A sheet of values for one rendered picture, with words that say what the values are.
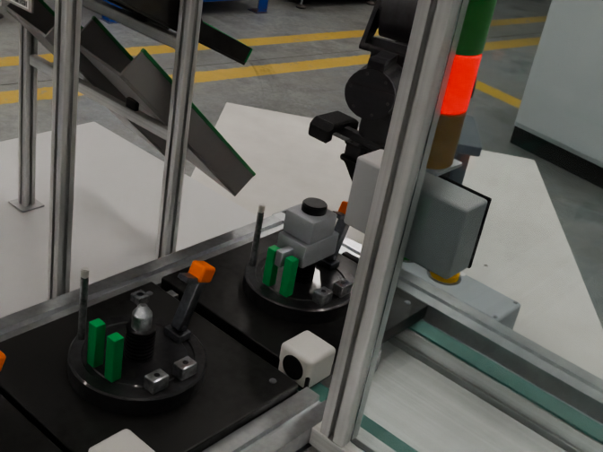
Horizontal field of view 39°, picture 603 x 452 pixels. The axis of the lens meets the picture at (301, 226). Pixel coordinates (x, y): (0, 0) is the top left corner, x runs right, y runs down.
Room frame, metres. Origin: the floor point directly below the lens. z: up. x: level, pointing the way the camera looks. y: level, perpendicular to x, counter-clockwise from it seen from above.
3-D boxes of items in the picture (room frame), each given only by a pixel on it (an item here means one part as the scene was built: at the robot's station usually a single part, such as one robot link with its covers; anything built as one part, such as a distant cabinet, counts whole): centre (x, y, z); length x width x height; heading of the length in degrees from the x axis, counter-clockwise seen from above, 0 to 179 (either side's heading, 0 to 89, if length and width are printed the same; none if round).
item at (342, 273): (0.90, -0.01, 0.98); 0.14 x 0.14 x 0.02
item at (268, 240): (0.90, -0.01, 0.96); 0.24 x 0.24 x 0.02; 54
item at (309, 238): (0.89, -0.01, 1.06); 0.08 x 0.04 x 0.07; 144
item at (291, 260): (0.86, 0.00, 1.01); 0.01 x 0.01 x 0.05; 54
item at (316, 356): (0.77, -0.03, 0.97); 0.05 x 0.05 x 0.04; 54
